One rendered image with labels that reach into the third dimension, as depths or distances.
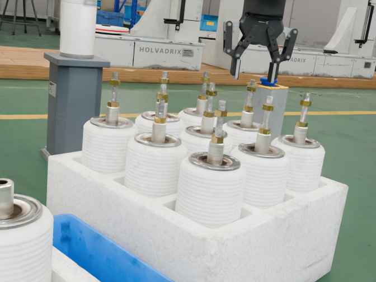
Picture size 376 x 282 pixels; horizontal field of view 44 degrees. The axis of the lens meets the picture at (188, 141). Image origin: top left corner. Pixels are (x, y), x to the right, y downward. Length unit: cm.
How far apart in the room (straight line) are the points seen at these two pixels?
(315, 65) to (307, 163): 314
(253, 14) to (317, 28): 659
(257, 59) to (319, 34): 393
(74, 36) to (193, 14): 202
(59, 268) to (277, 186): 37
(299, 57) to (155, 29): 121
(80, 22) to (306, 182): 75
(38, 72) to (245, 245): 223
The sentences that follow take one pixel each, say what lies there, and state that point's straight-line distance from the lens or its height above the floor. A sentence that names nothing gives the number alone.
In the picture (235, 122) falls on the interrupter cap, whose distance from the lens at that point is 93.
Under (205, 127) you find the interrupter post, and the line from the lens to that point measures 82.
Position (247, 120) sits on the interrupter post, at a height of 27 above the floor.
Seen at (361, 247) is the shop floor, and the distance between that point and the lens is 112.
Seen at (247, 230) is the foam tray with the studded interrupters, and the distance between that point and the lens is 65.
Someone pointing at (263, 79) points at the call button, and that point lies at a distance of 107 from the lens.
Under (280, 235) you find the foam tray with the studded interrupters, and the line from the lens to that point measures 74.
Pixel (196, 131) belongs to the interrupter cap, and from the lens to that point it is 83.
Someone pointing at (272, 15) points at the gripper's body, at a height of 46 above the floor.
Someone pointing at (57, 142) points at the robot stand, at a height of 7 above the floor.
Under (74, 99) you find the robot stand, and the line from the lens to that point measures 130.
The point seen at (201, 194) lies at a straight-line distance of 64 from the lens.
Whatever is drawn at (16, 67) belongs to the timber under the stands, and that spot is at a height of 6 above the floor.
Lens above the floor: 45
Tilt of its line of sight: 15 degrees down
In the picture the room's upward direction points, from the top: 7 degrees clockwise
